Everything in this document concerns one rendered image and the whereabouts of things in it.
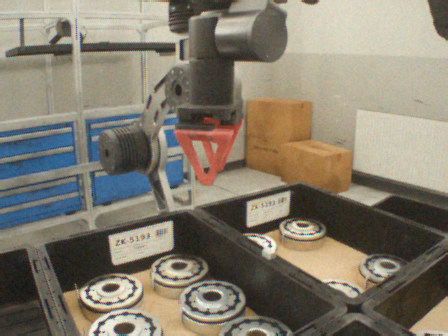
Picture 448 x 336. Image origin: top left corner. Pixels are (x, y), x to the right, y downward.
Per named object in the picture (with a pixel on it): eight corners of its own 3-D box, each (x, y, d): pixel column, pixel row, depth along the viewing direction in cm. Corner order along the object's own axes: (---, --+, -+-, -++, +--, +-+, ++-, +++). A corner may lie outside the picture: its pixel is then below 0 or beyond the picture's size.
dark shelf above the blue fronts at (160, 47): (5, 59, 218) (5, 51, 216) (158, 53, 295) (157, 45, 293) (17, 56, 186) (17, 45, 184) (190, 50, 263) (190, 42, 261)
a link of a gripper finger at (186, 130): (239, 175, 51) (240, 106, 49) (230, 193, 45) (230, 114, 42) (191, 171, 52) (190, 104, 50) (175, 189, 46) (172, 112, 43)
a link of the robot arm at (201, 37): (215, 14, 48) (179, 11, 44) (251, 10, 43) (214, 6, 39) (215, 65, 50) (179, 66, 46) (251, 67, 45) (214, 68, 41)
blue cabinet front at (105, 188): (93, 205, 238) (85, 120, 223) (182, 182, 284) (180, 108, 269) (95, 206, 236) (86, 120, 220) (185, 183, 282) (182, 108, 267)
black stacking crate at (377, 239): (193, 260, 77) (191, 210, 74) (297, 226, 93) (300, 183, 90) (340, 376, 45) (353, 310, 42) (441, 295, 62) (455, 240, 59)
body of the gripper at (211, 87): (243, 111, 52) (243, 58, 50) (229, 125, 42) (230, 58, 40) (197, 110, 53) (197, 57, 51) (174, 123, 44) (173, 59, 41)
